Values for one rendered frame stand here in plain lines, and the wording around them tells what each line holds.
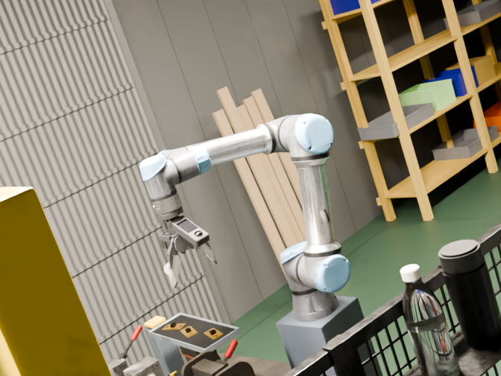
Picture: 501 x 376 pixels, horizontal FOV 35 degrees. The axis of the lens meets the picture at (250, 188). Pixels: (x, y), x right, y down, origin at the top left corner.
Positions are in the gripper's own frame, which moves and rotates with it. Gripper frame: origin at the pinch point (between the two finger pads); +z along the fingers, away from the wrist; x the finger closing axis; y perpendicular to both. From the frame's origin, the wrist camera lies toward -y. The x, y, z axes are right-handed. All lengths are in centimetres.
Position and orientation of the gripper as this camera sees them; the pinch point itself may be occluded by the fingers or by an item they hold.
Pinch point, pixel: (197, 277)
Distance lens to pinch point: 224.0
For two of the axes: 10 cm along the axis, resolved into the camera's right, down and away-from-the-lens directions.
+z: 3.1, 9.2, 2.3
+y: -5.8, -0.1, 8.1
